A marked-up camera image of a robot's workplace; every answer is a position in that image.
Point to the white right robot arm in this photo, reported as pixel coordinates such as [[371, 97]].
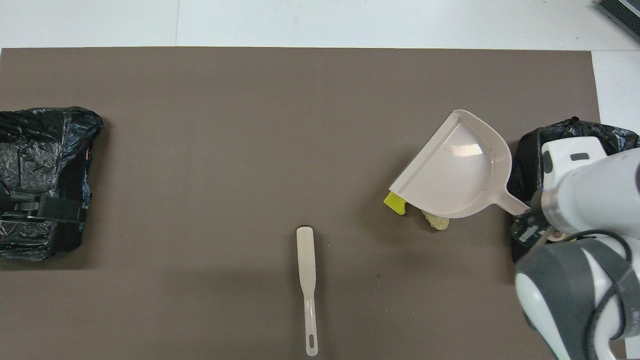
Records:
[[590, 190]]

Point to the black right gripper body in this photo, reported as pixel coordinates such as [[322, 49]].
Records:
[[530, 232]]

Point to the plain yellow sponge piece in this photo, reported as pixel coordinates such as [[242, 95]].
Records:
[[395, 202]]

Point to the pale bread piece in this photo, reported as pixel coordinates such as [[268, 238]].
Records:
[[437, 221]]

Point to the bin with black bag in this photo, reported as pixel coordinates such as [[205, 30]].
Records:
[[50, 140], [525, 165]]

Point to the beige plastic dustpan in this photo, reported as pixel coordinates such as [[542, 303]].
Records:
[[460, 170]]

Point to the brown table mat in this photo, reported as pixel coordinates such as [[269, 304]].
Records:
[[200, 100]]

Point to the beige hand brush black bristles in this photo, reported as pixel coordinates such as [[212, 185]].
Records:
[[305, 260]]

